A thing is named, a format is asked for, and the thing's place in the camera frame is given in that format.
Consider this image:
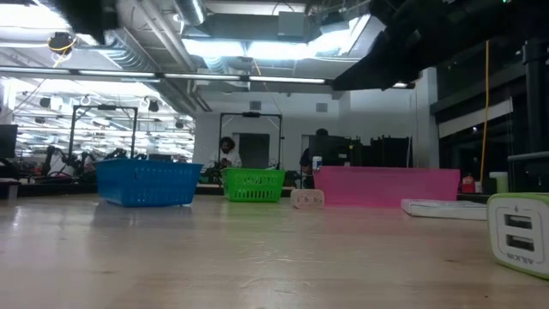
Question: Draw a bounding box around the pink-red translucent plastic bin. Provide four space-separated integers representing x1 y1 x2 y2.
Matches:
312 166 462 209

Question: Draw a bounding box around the yellow cable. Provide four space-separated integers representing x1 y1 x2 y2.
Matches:
479 39 491 184

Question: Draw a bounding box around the white product box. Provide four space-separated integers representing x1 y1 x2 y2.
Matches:
401 198 489 221

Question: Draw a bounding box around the blue plastic basket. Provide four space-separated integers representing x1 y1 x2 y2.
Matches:
94 158 204 209

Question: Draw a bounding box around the long ceiling light strip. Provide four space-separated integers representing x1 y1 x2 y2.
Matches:
0 65 415 90

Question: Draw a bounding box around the black monitor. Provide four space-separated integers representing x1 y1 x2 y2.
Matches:
308 135 361 168
0 124 19 159

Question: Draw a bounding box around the dark background table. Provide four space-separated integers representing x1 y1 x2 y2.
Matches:
0 175 100 199

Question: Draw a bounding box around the green white USB charger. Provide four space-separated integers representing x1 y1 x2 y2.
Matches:
486 191 549 281

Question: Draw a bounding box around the silver spiral air duct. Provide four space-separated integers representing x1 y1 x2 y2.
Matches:
92 23 163 73

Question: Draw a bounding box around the black panel stack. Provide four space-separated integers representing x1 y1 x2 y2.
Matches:
369 135 413 168

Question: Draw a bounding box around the grey ceiling box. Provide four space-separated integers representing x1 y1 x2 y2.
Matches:
277 10 306 38

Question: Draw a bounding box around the black gantry frame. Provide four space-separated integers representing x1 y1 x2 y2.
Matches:
217 112 283 169
68 104 139 161

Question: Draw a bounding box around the green white cylinder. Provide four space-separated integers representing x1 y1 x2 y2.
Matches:
488 171 510 194

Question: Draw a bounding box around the black stand post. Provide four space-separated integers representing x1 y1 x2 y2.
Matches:
522 36 549 154

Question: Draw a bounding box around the grey horizontal bar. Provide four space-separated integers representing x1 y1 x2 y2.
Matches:
507 150 549 163

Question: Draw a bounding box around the green plastic basket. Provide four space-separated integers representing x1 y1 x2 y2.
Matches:
220 167 287 203

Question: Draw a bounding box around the dark grey door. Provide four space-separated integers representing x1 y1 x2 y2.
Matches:
238 132 271 169

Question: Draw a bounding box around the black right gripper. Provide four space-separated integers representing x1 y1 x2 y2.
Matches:
332 0 468 91

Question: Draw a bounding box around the person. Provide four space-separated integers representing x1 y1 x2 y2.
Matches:
299 127 330 173
208 136 243 169

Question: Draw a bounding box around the small white adapter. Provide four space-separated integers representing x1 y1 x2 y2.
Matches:
290 188 326 210

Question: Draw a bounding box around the yellow cable reel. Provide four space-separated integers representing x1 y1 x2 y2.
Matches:
46 31 79 57

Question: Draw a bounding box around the black monitor back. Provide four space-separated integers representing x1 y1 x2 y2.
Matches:
308 135 361 168

